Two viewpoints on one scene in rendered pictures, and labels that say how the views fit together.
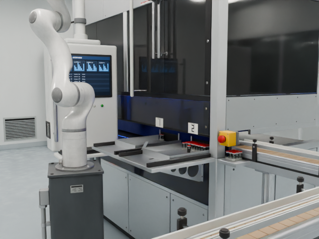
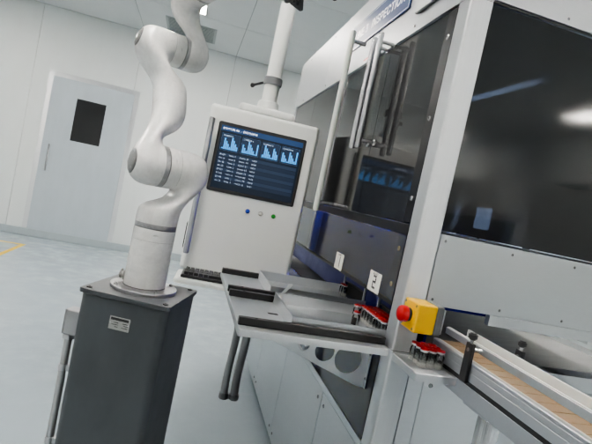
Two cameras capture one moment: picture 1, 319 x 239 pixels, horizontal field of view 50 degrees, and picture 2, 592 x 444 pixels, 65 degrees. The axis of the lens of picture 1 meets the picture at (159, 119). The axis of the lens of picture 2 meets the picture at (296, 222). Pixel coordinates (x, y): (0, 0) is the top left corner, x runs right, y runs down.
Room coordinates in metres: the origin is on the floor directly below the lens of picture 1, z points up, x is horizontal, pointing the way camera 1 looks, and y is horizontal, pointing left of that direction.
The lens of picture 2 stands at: (0.54, -0.43, 1.22)
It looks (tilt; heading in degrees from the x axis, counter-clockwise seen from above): 3 degrees down; 21
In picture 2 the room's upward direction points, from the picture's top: 12 degrees clockwise
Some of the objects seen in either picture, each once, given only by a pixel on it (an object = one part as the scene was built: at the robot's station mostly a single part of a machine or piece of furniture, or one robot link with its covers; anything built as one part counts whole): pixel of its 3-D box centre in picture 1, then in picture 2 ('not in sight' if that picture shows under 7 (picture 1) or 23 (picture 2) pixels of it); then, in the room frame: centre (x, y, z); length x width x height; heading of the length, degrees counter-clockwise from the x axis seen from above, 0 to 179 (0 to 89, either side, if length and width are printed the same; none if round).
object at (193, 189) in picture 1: (122, 152); (293, 300); (2.63, 0.29, 0.73); 1.98 x 0.01 x 0.25; 34
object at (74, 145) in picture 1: (74, 148); (149, 258); (1.66, 0.42, 0.95); 0.19 x 0.19 x 0.18
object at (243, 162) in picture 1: (235, 161); (428, 368); (1.74, -0.40, 0.87); 0.14 x 0.13 x 0.02; 124
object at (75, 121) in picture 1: (78, 105); (173, 189); (1.69, 0.41, 1.16); 0.19 x 0.12 x 0.24; 150
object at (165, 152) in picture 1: (180, 151); (337, 317); (1.86, -0.12, 0.90); 0.34 x 0.26 x 0.04; 124
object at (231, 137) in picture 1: (228, 138); (421, 315); (1.73, -0.36, 1.00); 0.08 x 0.07 x 0.07; 124
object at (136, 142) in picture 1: (147, 142); (308, 289); (2.15, 0.07, 0.90); 0.34 x 0.26 x 0.04; 124
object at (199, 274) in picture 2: (89, 150); (229, 278); (2.29, 0.48, 0.82); 0.40 x 0.14 x 0.02; 120
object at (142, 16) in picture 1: (145, 49); (352, 136); (2.36, 0.10, 1.51); 0.47 x 0.01 x 0.59; 34
